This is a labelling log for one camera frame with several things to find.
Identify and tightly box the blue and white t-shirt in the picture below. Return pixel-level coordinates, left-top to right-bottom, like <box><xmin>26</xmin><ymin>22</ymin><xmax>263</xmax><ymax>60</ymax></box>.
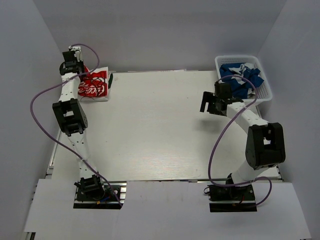
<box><xmin>219</xmin><ymin>62</ymin><xmax>264</xmax><ymax>99</ymax></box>

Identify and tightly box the white Coca-Cola t-shirt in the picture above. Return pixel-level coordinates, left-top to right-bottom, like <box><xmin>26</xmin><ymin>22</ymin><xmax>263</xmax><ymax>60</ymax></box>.
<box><xmin>77</xmin><ymin>65</ymin><xmax>112</xmax><ymax>98</ymax></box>

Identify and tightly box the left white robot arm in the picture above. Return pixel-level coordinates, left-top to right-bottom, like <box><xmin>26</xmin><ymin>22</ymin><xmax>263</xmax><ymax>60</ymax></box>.
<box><xmin>52</xmin><ymin>45</ymin><xmax>101</xmax><ymax>182</ymax></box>

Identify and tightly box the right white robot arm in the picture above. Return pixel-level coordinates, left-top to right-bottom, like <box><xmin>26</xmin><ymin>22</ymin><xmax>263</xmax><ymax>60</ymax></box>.
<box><xmin>200</xmin><ymin>82</ymin><xmax>286</xmax><ymax>188</ymax></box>

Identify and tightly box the folded white Charlie Brown shirt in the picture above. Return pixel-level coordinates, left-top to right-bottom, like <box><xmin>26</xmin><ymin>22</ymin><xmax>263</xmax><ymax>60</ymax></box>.
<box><xmin>78</xmin><ymin>72</ymin><xmax>114</xmax><ymax>103</ymax></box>

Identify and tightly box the white plastic basket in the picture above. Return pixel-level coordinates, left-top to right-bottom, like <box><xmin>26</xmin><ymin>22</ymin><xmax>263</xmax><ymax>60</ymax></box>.
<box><xmin>215</xmin><ymin>55</ymin><xmax>273</xmax><ymax>106</ymax></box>

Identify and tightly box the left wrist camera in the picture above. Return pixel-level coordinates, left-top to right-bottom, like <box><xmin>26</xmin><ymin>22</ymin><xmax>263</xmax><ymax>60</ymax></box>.
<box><xmin>68</xmin><ymin>45</ymin><xmax>83</xmax><ymax>62</ymax></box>

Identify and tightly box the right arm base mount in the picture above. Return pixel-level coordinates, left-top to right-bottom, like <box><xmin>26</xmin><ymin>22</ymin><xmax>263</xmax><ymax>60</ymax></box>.
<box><xmin>203</xmin><ymin>184</ymin><xmax>257</xmax><ymax>213</ymax></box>

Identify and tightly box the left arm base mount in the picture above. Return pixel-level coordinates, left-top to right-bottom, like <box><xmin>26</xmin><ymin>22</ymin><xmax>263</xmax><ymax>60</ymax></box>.
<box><xmin>73</xmin><ymin>175</ymin><xmax>127</xmax><ymax>210</ymax></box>

